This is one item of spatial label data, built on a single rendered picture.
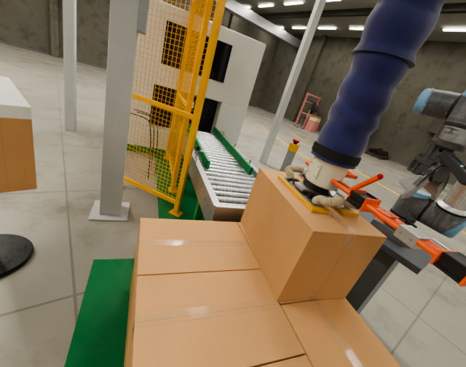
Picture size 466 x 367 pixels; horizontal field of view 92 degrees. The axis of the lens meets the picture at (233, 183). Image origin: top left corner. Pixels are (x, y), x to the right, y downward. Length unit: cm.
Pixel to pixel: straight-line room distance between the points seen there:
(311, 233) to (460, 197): 97
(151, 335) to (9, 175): 94
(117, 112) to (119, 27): 53
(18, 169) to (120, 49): 96
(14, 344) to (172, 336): 89
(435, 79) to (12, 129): 1520
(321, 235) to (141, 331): 72
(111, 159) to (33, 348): 120
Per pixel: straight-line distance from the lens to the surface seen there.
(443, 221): 173
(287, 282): 107
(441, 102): 107
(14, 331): 168
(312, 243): 96
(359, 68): 113
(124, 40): 186
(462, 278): 88
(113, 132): 195
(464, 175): 90
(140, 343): 92
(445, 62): 1543
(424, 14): 116
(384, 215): 98
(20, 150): 137
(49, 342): 160
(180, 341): 93
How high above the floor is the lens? 135
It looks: 23 degrees down
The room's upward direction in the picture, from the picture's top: 18 degrees clockwise
